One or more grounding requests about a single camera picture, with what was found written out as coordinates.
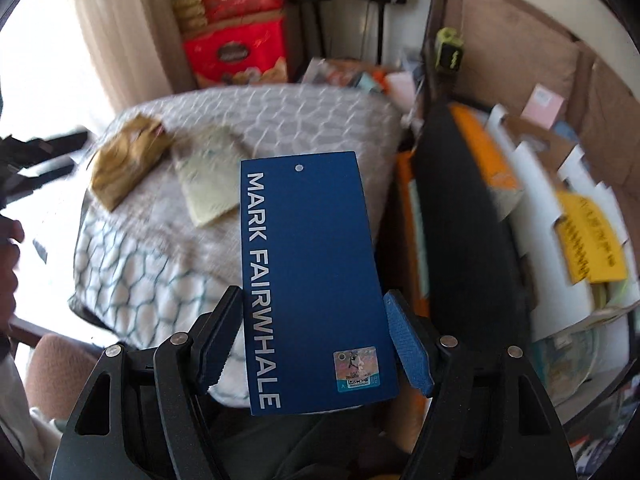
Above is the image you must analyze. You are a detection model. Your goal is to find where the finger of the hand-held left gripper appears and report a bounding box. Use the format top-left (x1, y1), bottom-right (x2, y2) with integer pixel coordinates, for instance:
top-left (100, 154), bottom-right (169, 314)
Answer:
top-left (0, 129), bottom-right (91, 196)

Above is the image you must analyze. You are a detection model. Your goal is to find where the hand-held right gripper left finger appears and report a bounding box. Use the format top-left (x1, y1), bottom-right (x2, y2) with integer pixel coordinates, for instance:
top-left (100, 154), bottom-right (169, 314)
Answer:
top-left (50, 285), bottom-right (246, 480)

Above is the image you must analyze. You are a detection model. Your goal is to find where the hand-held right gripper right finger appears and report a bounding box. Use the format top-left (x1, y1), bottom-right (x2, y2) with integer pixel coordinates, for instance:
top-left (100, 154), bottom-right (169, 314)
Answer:
top-left (382, 289), bottom-right (581, 480)

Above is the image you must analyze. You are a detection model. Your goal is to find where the gold tissue pack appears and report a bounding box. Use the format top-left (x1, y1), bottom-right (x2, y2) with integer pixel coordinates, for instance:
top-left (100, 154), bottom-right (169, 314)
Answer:
top-left (87, 115), bottom-right (168, 212)

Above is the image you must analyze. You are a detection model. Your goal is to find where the blue hang tag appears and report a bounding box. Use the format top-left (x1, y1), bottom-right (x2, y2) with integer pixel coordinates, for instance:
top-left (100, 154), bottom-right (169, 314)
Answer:
top-left (240, 150), bottom-right (401, 417)

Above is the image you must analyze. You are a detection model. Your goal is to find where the blue face mask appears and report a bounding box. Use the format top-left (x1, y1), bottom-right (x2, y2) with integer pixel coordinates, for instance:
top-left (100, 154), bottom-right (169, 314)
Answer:
top-left (172, 125), bottom-right (253, 228)

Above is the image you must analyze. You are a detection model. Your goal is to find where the white cardboard box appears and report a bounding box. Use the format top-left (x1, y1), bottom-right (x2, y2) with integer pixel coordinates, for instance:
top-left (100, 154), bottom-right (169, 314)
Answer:
top-left (487, 105), bottom-right (640, 341)

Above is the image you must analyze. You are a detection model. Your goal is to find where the person's left hand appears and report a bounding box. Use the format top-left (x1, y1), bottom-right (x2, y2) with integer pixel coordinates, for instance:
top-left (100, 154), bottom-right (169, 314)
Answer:
top-left (0, 217), bottom-right (26, 328)

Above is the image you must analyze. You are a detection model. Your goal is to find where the orange folder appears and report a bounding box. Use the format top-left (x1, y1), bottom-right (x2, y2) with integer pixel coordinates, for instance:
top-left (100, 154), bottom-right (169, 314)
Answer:
top-left (395, 150), bottom-right (433, 321)

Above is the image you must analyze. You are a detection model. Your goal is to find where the black board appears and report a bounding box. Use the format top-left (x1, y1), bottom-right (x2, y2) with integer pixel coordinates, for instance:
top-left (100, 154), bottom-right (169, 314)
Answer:
top-left (410, 104), bottom-right (533, 356)

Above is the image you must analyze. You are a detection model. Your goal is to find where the cream curtain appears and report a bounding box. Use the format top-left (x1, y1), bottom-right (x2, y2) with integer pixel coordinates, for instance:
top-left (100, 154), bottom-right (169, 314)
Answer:
top-left (60, 0), bottom-right (196, 111)

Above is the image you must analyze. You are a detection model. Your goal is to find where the dark grey cloth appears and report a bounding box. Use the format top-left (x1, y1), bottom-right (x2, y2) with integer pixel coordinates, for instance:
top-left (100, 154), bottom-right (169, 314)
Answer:
top-left (207, 395), bottom-right (431, 480)

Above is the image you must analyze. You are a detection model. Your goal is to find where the brown upholstered seat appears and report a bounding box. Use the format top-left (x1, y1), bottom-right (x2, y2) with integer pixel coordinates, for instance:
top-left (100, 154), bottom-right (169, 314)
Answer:
top-left (22, 335), bottom-right (101, 421)

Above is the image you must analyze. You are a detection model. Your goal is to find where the orange box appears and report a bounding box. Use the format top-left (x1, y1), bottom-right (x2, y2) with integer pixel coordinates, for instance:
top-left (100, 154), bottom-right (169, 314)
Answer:
top-left (450, 102), bottom-right (521, 196)

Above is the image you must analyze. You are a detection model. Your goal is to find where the person's white clothing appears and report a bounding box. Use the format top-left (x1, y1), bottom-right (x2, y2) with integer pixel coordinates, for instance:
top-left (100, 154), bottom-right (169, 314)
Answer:
top-left (0, 355), bottom-right (61, 466)

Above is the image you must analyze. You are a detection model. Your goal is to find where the red collection gift box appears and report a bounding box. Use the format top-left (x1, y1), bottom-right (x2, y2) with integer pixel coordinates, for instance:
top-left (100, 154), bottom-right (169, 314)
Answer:
top-left (182, 17), bottom-right (290, 88)

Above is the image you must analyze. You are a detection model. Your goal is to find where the grey patterned blanket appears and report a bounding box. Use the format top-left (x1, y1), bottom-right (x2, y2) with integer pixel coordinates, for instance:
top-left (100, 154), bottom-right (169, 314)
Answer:
top-left (67, 85), bottom-right (406, 406)

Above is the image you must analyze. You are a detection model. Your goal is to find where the pink box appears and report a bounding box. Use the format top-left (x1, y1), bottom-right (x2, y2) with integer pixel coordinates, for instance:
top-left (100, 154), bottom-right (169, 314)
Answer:
top-left (522, 84), bottom-right (568, 128)

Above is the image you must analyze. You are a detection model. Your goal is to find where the lime green black device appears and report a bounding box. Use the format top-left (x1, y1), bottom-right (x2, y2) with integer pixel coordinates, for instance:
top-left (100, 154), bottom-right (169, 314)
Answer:
top-left (434, 27), bottom-right (466, 73)

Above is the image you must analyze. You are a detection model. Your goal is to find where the black speaker stand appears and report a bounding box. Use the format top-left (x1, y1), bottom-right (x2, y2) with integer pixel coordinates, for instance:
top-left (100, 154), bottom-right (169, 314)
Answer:
top-left (300, 0), bottom-right (331, 61)
top-left (372, 0), bottom-right (388, 66)

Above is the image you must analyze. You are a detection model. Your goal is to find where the large brown cushion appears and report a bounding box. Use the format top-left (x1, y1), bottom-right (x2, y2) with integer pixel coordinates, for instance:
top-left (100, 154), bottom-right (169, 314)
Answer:
top-left (460, 0), bottom-right (583, 121)

